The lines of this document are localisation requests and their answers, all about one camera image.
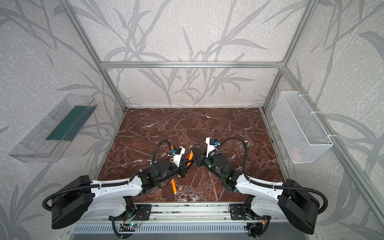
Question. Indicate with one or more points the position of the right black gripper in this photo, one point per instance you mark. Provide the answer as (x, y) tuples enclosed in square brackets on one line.
[(203, 158)]

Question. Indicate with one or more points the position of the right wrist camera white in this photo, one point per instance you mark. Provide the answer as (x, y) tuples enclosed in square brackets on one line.
[(212, 147)]

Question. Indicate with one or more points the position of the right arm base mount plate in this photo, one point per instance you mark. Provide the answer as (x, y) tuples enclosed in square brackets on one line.
[(239, 212)]

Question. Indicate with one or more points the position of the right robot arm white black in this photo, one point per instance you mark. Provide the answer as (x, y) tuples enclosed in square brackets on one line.
[(289, 200)]

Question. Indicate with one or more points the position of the clear plastic wall tray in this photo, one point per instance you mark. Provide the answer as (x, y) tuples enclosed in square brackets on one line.
[(47, 141)]

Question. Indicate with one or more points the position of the aluminium front rail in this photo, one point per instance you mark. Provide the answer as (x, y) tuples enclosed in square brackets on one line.
[(183, 212)]

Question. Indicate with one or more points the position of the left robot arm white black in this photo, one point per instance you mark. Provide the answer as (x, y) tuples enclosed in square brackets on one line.
[(84, 198)]

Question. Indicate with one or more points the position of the white wire mesh basket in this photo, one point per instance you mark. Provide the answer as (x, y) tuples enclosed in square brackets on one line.
[(304, 136)]

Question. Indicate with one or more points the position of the orange marker lower diagonal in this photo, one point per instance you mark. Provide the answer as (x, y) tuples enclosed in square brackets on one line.
[(174, 186)]

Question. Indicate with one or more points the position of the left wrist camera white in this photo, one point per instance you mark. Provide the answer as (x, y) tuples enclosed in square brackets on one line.
[(178, 153)]

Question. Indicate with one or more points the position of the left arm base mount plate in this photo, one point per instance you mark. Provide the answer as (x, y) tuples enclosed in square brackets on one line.
[(138, 213)]

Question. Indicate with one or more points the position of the orange marker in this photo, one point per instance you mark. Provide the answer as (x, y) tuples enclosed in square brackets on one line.
[(172, 153), (190, 159)]

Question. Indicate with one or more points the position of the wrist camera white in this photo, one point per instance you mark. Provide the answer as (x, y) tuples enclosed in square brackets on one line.
[(178, 153), (212, 147)]

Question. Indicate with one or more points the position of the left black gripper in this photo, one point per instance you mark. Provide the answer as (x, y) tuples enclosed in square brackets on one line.
[(183, 167)]

